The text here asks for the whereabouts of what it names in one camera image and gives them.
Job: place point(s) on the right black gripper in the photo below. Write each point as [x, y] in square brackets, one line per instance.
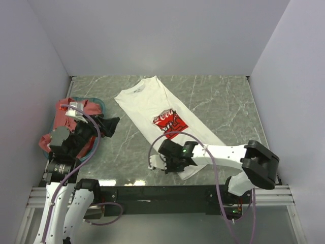
[169, 169]

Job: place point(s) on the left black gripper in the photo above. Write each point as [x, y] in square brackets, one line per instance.
[107, 125]

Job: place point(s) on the white Coca-Cola t-shirt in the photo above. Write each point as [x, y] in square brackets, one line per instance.
[156, 111]

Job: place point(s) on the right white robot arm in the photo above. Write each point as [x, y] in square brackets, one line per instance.
[257, 164]

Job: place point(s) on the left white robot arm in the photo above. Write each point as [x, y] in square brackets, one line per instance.
[67, 198]

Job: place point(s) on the teal plastic basket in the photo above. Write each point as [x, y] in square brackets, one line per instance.
[100, 104]

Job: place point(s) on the red t-shirt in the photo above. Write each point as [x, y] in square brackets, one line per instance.
[63, 122]

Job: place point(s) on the black base beam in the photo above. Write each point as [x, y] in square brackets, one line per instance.
[140, 200]

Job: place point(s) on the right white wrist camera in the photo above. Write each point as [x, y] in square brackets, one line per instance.
[156, 162]

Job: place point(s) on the aluminium frame rail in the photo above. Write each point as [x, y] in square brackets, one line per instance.
[280, 196]

